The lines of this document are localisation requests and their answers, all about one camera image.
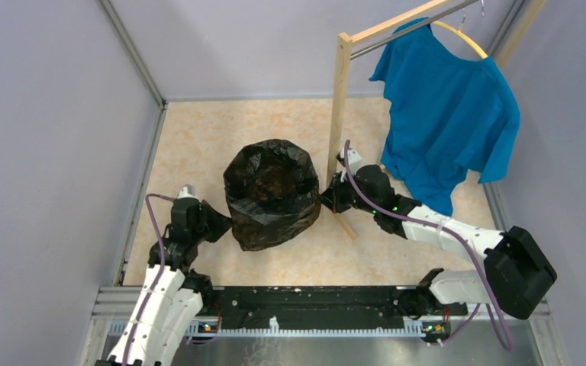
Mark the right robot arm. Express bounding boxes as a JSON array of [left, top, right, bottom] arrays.
[[320, 165, 558, 319]]

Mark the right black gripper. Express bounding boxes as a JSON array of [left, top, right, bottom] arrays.
[[317, 170, 378, 215]]

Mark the purple cable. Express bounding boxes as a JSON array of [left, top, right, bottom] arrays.
[[342, 140, 515, 353], [121, 193, 178, 366]]

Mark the aluminium corner frame post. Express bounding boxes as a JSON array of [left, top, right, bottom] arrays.
[[97, 0, 167, 111]]

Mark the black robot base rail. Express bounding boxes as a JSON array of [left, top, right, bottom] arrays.
[[186, 286, 468, 341]]

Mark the wooden clothes rack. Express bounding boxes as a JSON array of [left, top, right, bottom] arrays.
[[323, 0, 549, 241]]

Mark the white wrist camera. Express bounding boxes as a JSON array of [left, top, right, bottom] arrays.
[[176, 184, 198, 200], [336, 147, 362, 182]]

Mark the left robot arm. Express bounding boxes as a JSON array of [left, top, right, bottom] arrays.
[[96, 185, 232, 365]]

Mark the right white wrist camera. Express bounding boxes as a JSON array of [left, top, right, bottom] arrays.
[[336, 147, 362, 182]]

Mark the yellow clothes hanger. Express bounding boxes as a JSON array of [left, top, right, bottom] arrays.
[[432, 21, 488, 59]]

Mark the black trash bag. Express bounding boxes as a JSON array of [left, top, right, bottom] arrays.
[[223, 139, 321, 252]]

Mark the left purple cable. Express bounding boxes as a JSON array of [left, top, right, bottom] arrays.
[[121, 193, 178, 366]]

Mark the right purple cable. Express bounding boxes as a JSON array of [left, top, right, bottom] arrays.
[[342, 140, 515, 353]]

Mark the blue t-shirt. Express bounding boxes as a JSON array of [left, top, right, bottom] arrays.
[[372, 19, 520, 215]]

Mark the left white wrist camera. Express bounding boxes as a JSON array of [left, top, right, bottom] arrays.
[[176, 184, 198, 200]]

